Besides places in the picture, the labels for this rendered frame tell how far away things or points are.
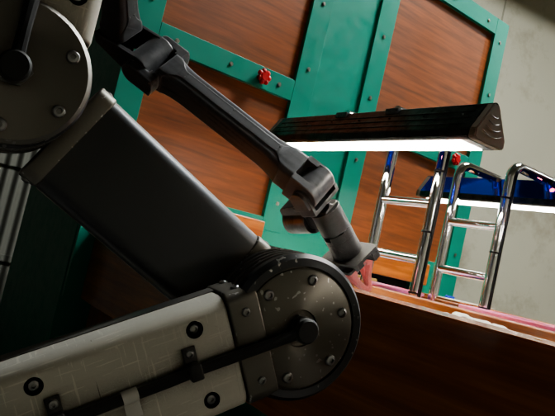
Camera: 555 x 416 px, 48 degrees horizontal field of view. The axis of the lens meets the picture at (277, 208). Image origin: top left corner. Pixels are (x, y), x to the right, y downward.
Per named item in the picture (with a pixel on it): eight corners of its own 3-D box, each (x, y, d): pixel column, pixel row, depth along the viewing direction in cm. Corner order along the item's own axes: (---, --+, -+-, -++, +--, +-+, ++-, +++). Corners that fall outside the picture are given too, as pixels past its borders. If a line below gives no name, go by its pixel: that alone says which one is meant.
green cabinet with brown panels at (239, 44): (91, 186, 143) (187, -196, 149) (31, 177, 188) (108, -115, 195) (457, 278, 221) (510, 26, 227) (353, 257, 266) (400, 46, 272)
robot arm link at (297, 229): (300, 194, 106) (325, 164, 111) (256, 196, 115) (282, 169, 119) (330, 247, 111) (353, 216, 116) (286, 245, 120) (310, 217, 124)
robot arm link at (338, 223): (324, 212, 109) (341, 193, 112) (297, 213, 114) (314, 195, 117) (341, 243, 112) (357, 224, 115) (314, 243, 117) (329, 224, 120)
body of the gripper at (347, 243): (344, 245, 123) (329, 215, 120) (381, 252, 115) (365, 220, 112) (323, 266, 120) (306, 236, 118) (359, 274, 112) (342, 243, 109)
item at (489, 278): (480, 351, 138) (519, 158, 141) (413, 329, 155) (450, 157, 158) (527, 358, 149) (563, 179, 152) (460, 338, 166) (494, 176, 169)
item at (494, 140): (475, 138, 100) (484, 94, 100) (262, 142, 151) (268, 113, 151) (504, 151, 104) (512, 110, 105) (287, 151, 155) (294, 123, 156)
